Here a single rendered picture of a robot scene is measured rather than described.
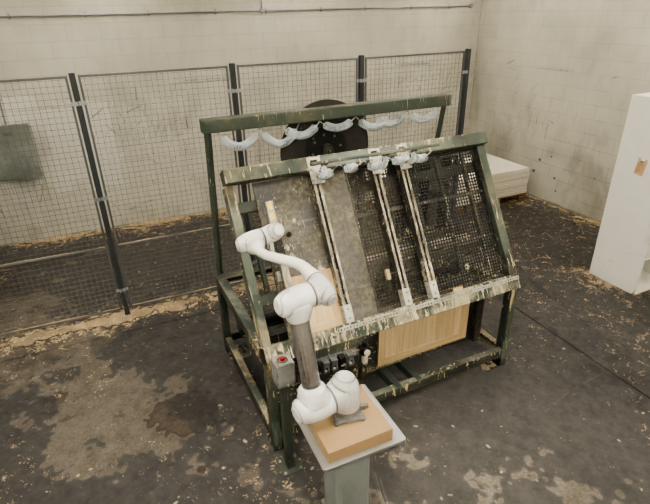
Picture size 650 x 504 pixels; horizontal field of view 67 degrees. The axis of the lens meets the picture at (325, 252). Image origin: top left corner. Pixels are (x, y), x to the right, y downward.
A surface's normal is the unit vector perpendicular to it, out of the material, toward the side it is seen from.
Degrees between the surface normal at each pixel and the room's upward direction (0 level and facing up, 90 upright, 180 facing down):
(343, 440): 1
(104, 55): 90
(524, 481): 0
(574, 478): 0
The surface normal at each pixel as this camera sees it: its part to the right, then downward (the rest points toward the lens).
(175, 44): 0.40, 0.40
